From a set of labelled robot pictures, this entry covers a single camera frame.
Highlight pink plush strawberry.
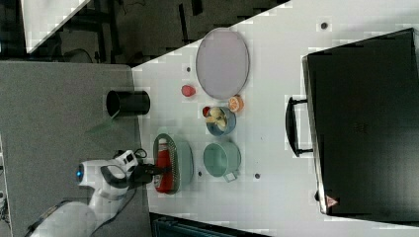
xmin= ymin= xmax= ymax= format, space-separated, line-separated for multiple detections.
xmin=181 ymin=85 xmax=196 ymax=98

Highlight large grey round plate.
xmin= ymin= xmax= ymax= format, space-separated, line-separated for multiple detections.
xmin=196 ymin=28 xmax=250 ymax=100

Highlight red plush ketchup bottle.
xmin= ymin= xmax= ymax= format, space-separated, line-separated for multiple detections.
xmin=154 ymin=138 xmax=173 ymax=194

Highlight green oval strainer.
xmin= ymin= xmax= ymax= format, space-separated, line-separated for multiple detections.
xmin=153 ymin=133 xmax=194 ymax=195

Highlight blue bowl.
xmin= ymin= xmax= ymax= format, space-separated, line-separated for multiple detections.
xmin=206 ymin=107 xmax=236 ymax=136

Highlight black toaster oven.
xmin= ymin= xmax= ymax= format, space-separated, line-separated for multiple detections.
xmin=301 ymin=28 xmax=419 ymax=226

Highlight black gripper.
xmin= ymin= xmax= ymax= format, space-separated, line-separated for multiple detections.
xmin=129 ymin=164 xmax=172 ymax=189

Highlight red plush strawberry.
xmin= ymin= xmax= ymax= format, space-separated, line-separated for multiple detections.
xmin=203 ymin=107 xmax=210 ymax=118

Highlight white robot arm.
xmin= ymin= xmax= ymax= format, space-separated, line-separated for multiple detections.
xmin=25 ymin=150 xmax=171 ymax=237

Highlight plush orange slice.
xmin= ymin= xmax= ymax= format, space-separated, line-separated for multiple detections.
xmin=228 ymin=96 xmax=244 ymax=113

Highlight green mug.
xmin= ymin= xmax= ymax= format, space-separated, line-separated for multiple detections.
xmin=204 ymin=142 xmax=241 ymax=183

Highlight black cylinder cup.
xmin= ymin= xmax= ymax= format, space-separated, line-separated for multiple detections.
xmin=106 ymin=91 xmax=150 ymax=118

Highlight yellow plush chips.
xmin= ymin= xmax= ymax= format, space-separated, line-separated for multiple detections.
xmin=206 ymin=107 xmax=226 ymax=130

